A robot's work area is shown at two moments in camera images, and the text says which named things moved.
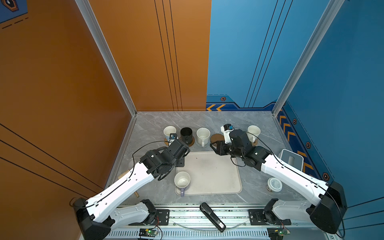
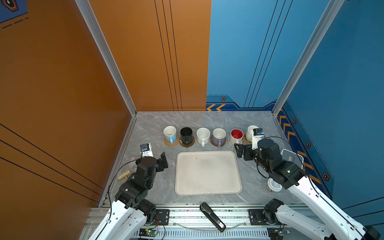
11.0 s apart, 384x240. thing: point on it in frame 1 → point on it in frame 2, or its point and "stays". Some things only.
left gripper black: [182, 161] → [161, 167]
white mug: [255, 130] stays
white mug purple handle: [182, 180] → [219, 135]
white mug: [203, 136] stays
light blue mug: [167, 130] stays
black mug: [186, 135] stays
